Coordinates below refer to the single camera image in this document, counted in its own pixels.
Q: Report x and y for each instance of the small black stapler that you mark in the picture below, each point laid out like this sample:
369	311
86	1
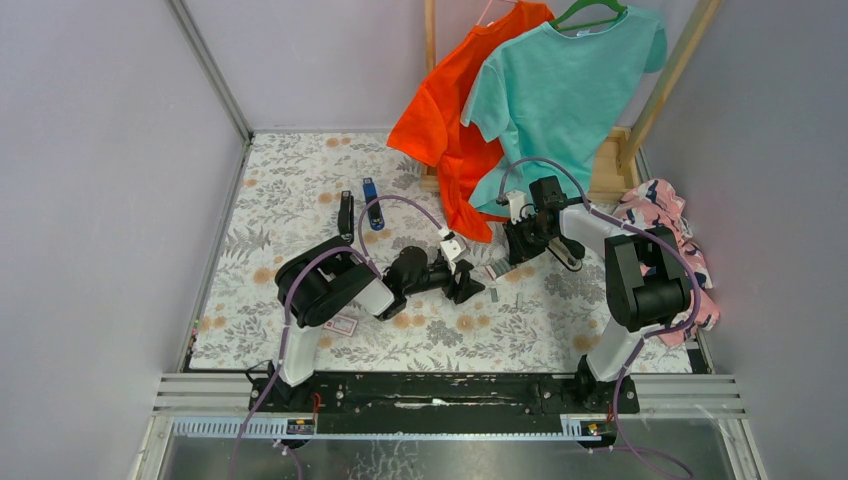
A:
345	217

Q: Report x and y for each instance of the orange t-shirt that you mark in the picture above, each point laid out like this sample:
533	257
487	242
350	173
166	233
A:
429	130

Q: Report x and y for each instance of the red staple box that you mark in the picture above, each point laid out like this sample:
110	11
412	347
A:
342	325

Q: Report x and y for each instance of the pink patterned cloth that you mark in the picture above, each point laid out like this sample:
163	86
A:
655	203

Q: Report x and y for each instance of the teal t-shirt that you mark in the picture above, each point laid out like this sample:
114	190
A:
550	99

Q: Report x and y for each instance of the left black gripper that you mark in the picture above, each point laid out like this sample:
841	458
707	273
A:
459	291

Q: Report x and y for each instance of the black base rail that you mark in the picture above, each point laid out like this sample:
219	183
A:
443	403

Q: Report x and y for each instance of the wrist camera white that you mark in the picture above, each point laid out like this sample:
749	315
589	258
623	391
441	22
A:
452	247
515	201

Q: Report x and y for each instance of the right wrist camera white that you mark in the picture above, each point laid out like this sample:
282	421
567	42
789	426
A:
515	201

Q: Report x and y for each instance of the blue stapler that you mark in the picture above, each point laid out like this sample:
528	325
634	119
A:
373	209

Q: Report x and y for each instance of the green clothes hanger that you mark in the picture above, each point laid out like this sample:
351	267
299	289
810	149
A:
589	14

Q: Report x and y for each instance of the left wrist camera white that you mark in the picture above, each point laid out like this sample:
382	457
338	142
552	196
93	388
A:
452	247

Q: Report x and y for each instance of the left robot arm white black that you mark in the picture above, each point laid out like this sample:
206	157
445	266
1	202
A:
318	284

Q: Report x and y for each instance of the floral table mat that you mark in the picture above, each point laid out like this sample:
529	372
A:
288	202

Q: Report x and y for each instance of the wooden clothes rack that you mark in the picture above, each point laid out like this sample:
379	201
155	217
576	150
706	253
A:
674	55

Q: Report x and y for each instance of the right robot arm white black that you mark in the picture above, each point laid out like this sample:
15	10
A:
648	282

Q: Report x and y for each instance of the pink clothes hanger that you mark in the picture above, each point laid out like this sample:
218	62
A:
494	10

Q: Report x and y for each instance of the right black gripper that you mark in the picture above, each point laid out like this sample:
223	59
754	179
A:
517	251

